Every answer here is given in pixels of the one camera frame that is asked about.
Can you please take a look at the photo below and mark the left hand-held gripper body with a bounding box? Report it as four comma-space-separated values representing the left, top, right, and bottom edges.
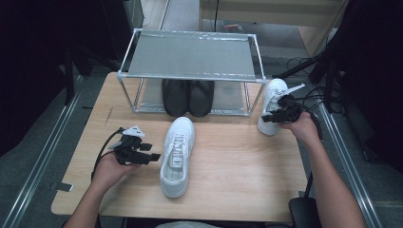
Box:
107, 125, 150, 166

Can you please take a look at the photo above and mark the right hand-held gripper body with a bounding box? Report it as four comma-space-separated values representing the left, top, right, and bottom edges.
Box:
275, 83, 306, 124

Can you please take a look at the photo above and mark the white sneaker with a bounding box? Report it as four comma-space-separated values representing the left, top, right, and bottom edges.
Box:
257, 78, 290, 137
159, 116, 197, 200

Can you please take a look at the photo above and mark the black slipper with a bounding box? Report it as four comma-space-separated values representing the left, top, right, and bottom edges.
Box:
188, 79, 216, 118
161, 79, 191, 118

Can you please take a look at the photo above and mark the metal frame shoe rack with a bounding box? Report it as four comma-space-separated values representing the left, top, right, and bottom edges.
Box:
116, 28, 268, 118

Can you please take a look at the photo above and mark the person's right hand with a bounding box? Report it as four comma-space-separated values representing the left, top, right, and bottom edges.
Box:
278, 111, 321, 149

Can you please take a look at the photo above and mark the person's left hand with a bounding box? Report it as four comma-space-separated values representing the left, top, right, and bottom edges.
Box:
91, 152, 142, 193

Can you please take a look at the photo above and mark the black tripod stand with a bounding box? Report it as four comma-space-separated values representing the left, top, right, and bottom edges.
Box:
271, 53, 346, 113

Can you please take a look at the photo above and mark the black curtain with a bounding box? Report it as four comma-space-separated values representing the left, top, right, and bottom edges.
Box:
0, 0, 127, 156
332, 0, 403, 174

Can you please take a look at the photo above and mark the small red object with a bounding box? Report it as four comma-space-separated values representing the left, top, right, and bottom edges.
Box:
222, 21, 244, 32

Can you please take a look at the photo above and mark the light wooden furniture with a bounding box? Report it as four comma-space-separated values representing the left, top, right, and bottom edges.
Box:
199, 0, 350, 58

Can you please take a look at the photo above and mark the black rounded device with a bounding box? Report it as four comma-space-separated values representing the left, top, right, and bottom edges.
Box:
288, 197, 323, 228

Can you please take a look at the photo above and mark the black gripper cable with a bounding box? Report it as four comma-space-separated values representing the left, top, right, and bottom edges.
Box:
90, 126, 126, 181
289, 94, 324, 199

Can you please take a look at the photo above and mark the black floor cable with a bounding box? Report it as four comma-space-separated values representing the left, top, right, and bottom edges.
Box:
297, 86, 327, 110
286, 56, 317, 79

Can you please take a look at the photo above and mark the metal floor rail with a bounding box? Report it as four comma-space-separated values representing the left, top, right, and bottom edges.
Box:
317, 103, 385, 228
0, 75, 85, 228
158, 0, 173, 31

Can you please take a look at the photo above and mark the thin black hanging cable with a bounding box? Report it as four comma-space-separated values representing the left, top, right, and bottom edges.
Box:
214, 0, 221, 32

